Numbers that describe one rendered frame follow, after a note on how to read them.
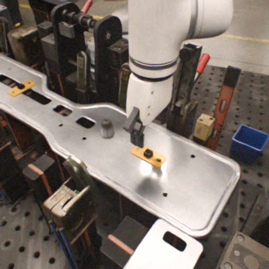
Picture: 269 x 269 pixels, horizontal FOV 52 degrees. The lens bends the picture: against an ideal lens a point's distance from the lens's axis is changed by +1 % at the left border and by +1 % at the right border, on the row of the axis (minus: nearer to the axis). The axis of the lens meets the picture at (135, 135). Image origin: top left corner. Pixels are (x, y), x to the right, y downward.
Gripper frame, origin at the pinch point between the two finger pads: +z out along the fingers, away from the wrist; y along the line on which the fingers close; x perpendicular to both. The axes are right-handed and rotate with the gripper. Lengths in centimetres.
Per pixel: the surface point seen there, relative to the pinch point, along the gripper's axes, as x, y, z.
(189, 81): 1.5, -14.1, -5.1
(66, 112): -28.3, -0.8, 10.1
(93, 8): -254, -253, 113
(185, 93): 1.2, -13.5, -1.8
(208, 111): -5, -58, 39
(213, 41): -76, -259, 111
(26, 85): -45.9, -1.3, 8.7
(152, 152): 0.9, -0.3, 7.5
